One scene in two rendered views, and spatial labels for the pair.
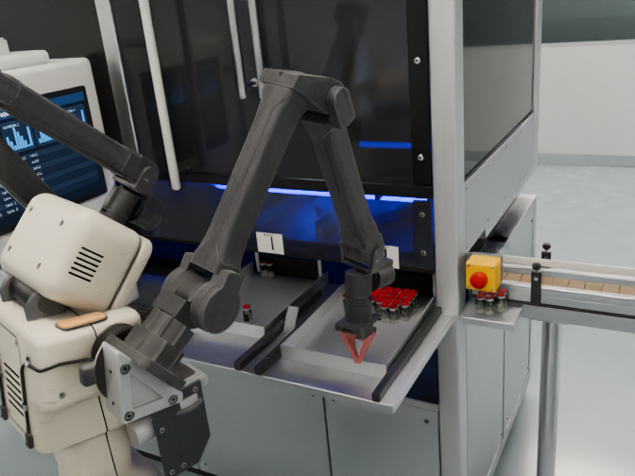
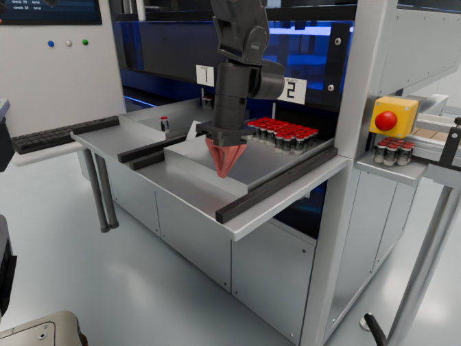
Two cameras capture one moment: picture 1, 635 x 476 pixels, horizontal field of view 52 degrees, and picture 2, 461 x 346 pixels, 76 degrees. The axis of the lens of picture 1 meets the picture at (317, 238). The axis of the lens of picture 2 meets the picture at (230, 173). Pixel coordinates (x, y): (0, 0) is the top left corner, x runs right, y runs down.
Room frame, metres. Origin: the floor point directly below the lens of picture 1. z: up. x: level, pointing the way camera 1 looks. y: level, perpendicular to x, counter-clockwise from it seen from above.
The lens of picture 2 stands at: (0.72, -0.20, 1.18)
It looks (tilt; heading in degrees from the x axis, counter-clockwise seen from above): 27 degrees down; 14
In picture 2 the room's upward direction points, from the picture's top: straight up
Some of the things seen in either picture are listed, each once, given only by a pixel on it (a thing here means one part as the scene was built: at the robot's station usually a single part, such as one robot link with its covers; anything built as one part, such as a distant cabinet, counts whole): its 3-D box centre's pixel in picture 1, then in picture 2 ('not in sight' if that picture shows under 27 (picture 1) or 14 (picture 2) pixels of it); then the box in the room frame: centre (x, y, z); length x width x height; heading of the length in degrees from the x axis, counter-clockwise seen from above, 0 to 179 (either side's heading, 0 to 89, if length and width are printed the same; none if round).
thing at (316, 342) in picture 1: (362, 325); (252, 149); (1.39, -0.09, 0.90); 0.34 x 0.26 x 0.04; 151
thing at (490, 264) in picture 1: (484, 272); (394, 116); (1.42, -0.39, 1.00); 0.08 x 0.07 x 0.07; 150
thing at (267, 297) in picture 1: (258, 296); (186, 117); (1.61, 0.18, 0.90); 0.34 x 0.26 x 0.04; 150
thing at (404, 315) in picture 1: (375, 307); (273, 137); (1.47, -0.13, 0.90); 0.18 x 0.02 x 0.05; 61
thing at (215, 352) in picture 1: (300, 326); (204, 143); (1.47, 0.07, 0.87); 0.70 x 0.48 x 0.02; 60
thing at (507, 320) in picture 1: (494, 311); (394, 164); (1.45, -0.43, 0.87); 0.14 x 0.13 x 0.02; 150
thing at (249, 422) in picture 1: (248, 318); (215, 153); (2.37, 0.32, 0.44); 2.06 x 1.00 x 0.88; 60
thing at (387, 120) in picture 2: (479, 280); (386, 120); (1.38, -0.37, 0.99); 0.04 x 0.04 x 0.04; 60
